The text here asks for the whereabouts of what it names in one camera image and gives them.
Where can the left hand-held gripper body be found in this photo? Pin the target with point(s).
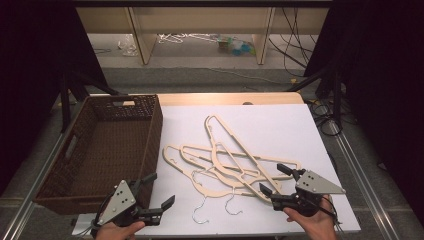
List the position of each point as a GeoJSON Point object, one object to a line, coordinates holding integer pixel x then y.
{"type": "Point", "coordinates": [121, 200]}

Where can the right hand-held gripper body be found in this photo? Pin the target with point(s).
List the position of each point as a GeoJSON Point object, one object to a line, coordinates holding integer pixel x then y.
{"type": "Point", "coordinates": [313, 186]}

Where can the brown woven basket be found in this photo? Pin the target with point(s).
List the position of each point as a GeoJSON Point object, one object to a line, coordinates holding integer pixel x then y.
{"type": "Point", "coordinates": [110, 150]}

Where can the person's left hand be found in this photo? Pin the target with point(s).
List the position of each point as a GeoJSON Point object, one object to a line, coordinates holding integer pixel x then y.
{"type": "Point", "coordinates": [116, 231]}

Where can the person's right hand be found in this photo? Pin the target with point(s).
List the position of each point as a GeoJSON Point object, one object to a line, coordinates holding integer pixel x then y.
{"type": "Point", "coordinates": [313, 223]}

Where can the black tripod stand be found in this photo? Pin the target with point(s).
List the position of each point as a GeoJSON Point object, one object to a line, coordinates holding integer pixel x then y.
{"type": "Point", "coordinates": [336, 96]}
{"type": "Point", "coordinates": [66, 100]}

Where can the black curtain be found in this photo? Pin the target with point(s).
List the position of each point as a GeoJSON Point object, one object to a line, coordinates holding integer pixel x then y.
{"type": "Point", "coordinates": [30, 83]}
{"type": "Point", "coordinates": [383, 83]}

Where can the colourful plastic things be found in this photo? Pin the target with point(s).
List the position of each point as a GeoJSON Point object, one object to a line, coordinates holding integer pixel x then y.
{"type": "Point", "coordinates": [238, 46]}

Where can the clear plastic bag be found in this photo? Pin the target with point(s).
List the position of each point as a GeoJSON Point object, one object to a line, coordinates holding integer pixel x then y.
{"type": "Point", "coordinates": [127, 45]}

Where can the beige wooden shelf unit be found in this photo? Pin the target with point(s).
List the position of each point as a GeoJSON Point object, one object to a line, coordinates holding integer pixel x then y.
{"type": "Point", "coordinates": [200, 20]}

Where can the metal floor rail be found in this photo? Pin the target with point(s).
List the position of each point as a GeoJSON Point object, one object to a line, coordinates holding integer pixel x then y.
{"type": "Point", "coordinates": [363, 180]}
{"type": "Point", "coordinates": [30, 196]}

